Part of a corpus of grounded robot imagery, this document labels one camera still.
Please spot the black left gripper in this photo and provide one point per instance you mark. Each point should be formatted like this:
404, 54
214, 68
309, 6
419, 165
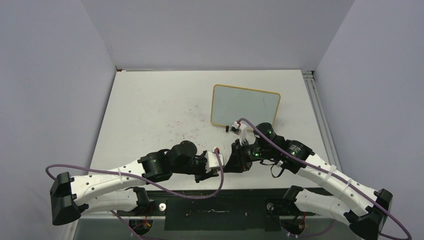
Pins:
203, 174

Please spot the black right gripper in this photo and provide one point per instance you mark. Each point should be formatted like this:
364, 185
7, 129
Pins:
238, 162

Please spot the yellow framed whiteboard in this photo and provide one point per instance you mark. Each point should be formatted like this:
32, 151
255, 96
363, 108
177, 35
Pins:
231, 103

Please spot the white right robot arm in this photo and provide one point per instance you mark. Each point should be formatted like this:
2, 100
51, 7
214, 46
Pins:
363, 209

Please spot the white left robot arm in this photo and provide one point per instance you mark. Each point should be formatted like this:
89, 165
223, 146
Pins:
121, 188

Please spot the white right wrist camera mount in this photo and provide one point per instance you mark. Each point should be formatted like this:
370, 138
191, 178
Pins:
240, 129

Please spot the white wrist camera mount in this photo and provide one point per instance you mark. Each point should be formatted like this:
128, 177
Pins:
240, 129
214, 160

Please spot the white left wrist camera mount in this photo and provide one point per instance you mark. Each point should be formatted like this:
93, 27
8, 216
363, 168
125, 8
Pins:
214, 160

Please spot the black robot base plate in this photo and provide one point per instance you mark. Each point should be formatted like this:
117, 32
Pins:
229, 210

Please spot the aluminium frame rail right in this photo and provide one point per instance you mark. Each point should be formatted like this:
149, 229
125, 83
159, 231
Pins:
329, 145

